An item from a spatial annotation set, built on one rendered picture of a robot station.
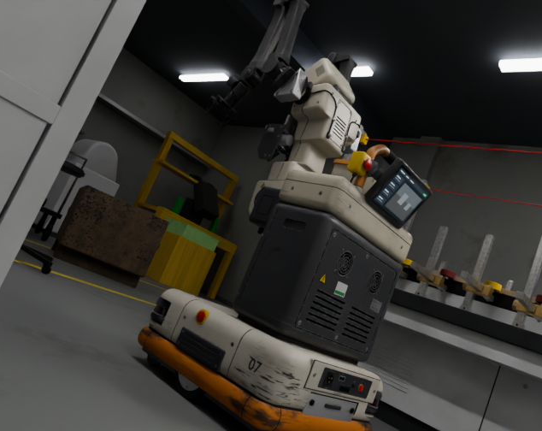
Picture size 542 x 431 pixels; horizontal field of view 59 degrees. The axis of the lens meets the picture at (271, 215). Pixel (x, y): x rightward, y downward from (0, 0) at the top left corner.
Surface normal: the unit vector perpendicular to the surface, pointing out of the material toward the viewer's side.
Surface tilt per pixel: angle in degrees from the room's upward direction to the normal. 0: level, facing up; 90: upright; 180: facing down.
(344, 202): 90
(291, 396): 90
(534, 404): 90
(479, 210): 90
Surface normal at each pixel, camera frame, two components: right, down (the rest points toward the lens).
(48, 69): 0.70, 0.18
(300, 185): -0.61, -0.38
